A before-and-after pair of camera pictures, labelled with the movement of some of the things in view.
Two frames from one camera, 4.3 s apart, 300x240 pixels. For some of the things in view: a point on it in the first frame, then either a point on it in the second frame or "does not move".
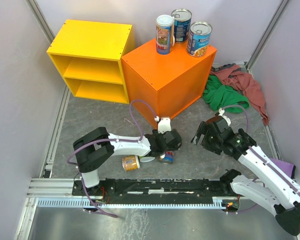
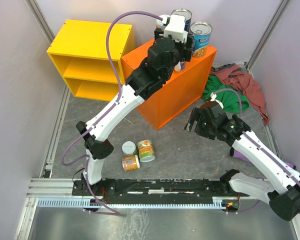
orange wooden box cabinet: x=160 y=85 does not move
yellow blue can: x=167 y=157 → x=183 y=65
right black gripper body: x=211 y=143 → x=205 y=129
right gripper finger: x=200 y=133 → x=194 y=116
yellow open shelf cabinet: x=87 y=55 does not move
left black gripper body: x=155 y=133 → x=180 y=52
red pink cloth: x=240 y=80 does not move
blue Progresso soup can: x=198 y=39 does not move
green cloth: x=218 y=95 does not move
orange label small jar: x=130 y=163 does not move
